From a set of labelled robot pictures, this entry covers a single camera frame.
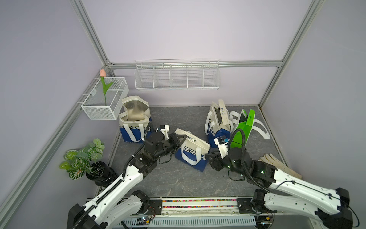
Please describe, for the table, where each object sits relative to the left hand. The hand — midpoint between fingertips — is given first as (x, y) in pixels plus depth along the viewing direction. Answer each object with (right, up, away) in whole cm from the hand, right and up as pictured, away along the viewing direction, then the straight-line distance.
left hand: (188, 137), depth 69 cm
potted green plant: (-49, -11, -4) cm, 50 cm away
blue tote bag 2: (+2, -8, +6) cm, 10 cm away
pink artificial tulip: (-50, +28, +15) cm, 59 cm away
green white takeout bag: (+32, +7, +6) cm, 33 cm away
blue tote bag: (+18, +7, +9) cm, 21 cm away
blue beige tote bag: (-30, +8, +8) cm, 32 cm away
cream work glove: (+52, -16, +20) cm, 58 cm away
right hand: (+10, -8, 0) cm, 12 cm away
